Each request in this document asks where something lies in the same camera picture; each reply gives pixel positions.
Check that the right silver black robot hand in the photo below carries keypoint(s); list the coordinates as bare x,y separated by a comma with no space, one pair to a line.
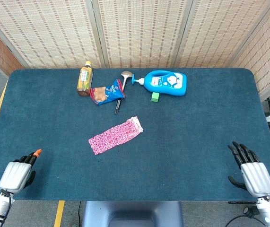
257,175

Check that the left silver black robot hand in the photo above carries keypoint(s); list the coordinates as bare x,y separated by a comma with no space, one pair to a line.
15,173

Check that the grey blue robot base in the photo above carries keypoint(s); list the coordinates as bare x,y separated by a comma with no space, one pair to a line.
132,214

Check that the black round caster knob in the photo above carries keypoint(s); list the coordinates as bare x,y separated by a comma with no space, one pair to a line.
249,211

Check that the blue felt table cover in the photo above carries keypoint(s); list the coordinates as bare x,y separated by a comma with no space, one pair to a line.
172,153

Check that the pink patterned packet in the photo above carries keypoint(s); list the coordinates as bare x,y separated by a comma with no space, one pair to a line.
120,133

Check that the green tea bottle yellow cap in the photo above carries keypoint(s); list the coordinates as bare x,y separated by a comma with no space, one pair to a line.
85,80

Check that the brown woven screen panel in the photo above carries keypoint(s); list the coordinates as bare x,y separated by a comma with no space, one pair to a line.
0,52

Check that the blue red snack bag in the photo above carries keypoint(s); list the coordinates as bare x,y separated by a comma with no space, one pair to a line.
107,92

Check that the green cube block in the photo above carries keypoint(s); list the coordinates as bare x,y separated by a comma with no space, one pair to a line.
155,97

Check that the blue pump lotion bottle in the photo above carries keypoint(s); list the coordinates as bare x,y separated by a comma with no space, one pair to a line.
166,82

